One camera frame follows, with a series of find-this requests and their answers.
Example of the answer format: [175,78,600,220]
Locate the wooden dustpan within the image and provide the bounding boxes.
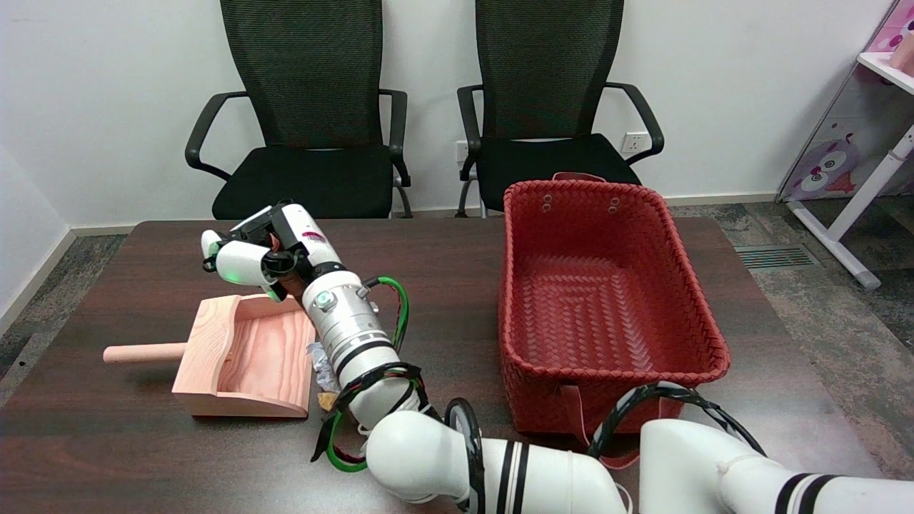
[103,293,319,419]

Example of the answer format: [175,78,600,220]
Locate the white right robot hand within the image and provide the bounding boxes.
[200,202,345,304]

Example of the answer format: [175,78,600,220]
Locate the pink white shelf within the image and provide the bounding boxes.
[857,0,914,94]

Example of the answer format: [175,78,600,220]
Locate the red woven basket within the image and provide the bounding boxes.
[498,171,730,470]

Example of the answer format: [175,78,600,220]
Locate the floor vent grille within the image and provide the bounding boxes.
[734,245,818,270]

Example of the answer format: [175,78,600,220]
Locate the black mesh office chair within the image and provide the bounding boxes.
[457,0,665,218]
[185,0,413,220]

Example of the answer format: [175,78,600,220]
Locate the white desk leg frame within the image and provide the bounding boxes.
[788,125,914,290]

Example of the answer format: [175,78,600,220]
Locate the green cable loop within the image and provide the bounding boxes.
[326,277,411,473]

